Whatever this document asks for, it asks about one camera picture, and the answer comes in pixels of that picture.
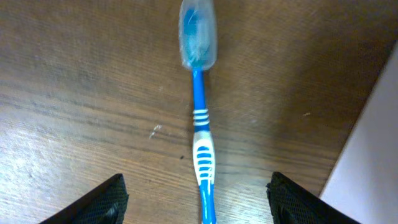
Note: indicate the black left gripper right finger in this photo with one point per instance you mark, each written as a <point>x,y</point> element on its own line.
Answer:
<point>292,204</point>

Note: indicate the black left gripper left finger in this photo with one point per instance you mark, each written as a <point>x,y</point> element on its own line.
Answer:
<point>107,203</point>

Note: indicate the blue white toothbrush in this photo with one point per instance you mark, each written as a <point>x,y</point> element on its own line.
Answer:
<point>198,49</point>

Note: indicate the pink white open box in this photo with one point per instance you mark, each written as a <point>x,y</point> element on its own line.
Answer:
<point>363,182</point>

